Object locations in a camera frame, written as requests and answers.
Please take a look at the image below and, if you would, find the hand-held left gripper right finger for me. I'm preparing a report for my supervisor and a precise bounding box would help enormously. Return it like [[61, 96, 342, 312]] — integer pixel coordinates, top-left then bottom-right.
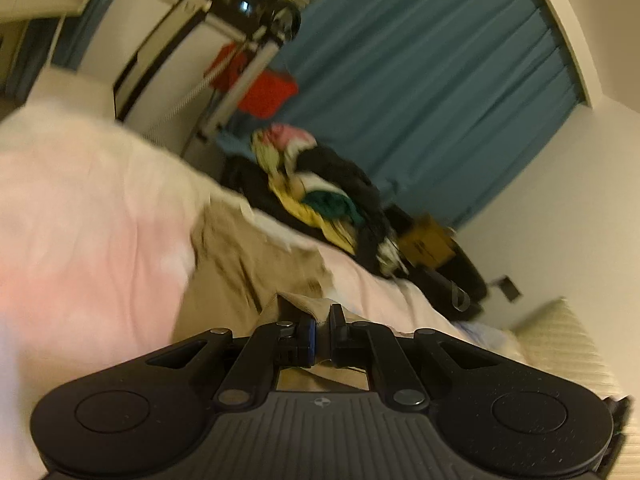
[[329, 304, 532, 409]]

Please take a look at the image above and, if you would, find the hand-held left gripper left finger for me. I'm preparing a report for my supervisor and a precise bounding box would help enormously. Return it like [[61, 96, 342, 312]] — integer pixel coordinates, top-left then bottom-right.
[[114, 314, 318, 409]]

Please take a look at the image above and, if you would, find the tan printed shirt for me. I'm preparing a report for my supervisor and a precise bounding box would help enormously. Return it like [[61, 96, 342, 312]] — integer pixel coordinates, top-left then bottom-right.
[[172, 200, 382, 392]]

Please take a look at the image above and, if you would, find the yellow box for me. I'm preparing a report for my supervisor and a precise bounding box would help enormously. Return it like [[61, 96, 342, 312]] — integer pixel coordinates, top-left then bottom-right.
[[397, 215, 459, 269]]

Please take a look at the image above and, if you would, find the green garment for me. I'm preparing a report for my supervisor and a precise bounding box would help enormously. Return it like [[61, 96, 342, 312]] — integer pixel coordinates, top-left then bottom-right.
[[305, 190, 364, 227]]

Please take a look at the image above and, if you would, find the yellow towel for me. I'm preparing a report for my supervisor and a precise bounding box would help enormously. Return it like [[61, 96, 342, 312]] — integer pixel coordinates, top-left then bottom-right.
[[250, 132, 362, 257]]

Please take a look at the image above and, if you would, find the white garment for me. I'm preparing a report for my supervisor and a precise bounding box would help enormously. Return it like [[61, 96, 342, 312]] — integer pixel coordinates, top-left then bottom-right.
[[284, 142, 342, 195]]

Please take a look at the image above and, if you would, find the black garment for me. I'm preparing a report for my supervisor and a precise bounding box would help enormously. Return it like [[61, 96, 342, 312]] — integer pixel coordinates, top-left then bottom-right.
[[295, 145, 402, 277]]

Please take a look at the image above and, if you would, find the pink garment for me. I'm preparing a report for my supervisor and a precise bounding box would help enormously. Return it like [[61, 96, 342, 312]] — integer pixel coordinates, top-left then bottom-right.
[[260, 125, 314, 154]]

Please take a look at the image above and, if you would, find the blue cloth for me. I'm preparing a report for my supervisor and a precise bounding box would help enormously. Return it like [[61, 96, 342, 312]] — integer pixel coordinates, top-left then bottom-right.
[[220, 132, 257, 159]]

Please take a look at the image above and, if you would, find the cream striped pillow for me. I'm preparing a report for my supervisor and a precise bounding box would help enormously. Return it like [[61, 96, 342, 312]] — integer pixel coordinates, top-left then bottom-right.
[[510, 297, 632, 402]]

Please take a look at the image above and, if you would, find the pastel bed blanket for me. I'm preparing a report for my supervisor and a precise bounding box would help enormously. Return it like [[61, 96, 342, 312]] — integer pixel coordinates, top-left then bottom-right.
[[0, 100, 522, 480]]

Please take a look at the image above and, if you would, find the red cloth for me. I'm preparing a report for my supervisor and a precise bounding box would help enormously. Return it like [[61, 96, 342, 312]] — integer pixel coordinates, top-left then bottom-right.
[[207, 42, 299, 119]]

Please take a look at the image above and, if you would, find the garment steamer stand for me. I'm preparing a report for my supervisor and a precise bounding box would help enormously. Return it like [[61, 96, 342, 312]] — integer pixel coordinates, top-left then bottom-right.
[[197, 0, 304, 144]]

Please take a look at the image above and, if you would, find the wide teal curtain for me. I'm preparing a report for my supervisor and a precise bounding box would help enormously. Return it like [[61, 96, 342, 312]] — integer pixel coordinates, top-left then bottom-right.
[[250, 0, 589, 227]]

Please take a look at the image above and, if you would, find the white folding table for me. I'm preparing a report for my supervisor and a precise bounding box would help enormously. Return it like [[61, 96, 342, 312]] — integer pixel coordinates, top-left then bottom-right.
[[112, 0, 217, 127]]

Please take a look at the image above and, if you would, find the narrow teal curtain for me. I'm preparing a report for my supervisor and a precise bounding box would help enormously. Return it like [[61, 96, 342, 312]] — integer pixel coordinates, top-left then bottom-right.
[[5, 0, 142, 97]]

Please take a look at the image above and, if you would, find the dark wall socket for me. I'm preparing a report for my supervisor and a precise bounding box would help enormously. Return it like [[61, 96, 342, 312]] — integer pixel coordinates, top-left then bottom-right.
[[499, 275, 522, 304]]

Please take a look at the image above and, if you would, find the braided steamer hose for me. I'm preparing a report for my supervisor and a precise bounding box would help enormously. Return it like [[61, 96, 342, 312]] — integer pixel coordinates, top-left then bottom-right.
[[150, 45, 242, 142]]

